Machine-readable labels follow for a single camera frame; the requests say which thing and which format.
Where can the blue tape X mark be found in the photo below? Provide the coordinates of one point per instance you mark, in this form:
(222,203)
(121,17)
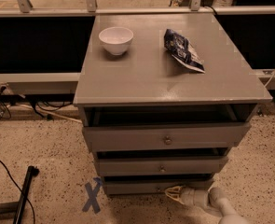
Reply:
(92,196)

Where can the grey metal railing frame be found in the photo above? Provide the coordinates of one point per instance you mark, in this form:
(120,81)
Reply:
(158,13)

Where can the grey wooden drawer cabinet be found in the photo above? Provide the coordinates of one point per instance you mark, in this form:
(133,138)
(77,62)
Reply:
(163,99)

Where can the grey top drawer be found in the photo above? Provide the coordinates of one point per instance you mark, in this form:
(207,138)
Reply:
(163,127)

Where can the grey middle drawer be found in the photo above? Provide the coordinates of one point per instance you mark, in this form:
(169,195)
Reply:
(161,162)

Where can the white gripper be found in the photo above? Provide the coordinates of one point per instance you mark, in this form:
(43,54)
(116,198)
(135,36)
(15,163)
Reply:
(188,196)

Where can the blue white snack bag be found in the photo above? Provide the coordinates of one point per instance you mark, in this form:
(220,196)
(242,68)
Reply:
(182,51)

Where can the white ceramic bowl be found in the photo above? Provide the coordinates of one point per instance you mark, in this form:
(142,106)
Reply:
(116,40)

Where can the grey drawer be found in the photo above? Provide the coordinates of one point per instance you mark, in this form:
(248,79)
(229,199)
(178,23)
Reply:
(148,184)
(161,162)
(163,127)

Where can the black metal stand leg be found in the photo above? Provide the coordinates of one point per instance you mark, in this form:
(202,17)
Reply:
(31,172)

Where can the grey bottom drawer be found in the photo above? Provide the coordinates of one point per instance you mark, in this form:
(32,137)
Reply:
(148,184)

